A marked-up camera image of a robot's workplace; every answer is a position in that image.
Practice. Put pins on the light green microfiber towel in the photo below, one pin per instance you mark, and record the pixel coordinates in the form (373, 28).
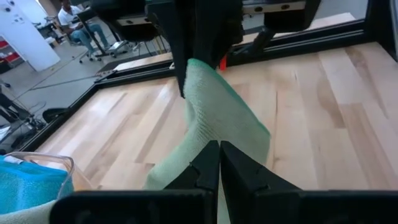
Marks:
(217, 109)

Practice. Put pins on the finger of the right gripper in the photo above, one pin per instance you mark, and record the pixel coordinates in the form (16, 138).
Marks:
(217, 31)
(184, 40)

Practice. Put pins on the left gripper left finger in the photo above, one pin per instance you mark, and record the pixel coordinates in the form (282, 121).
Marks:
(205, 174)

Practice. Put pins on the clear plastic bin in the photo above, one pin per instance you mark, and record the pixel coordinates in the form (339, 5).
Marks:
(81, 183)

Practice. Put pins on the white red machine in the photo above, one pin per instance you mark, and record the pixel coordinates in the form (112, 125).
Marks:
(11, 57)

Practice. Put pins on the black office chair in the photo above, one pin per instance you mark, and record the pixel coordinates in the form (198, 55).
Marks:
(85, 15)

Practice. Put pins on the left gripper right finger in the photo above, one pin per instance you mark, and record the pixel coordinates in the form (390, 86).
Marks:
(239, 177)

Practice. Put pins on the white pillar cabinet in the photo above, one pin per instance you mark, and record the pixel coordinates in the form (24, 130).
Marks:
(28, 40)

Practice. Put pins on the person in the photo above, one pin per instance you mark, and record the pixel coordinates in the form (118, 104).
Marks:
(70, 18)

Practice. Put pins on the black table frame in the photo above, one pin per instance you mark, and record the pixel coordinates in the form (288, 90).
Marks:
(311, 40)

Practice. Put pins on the red tag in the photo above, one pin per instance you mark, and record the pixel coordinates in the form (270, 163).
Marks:
(223, 63)

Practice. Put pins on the teal microfiber towel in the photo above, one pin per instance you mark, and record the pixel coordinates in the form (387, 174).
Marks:
(28, 186)

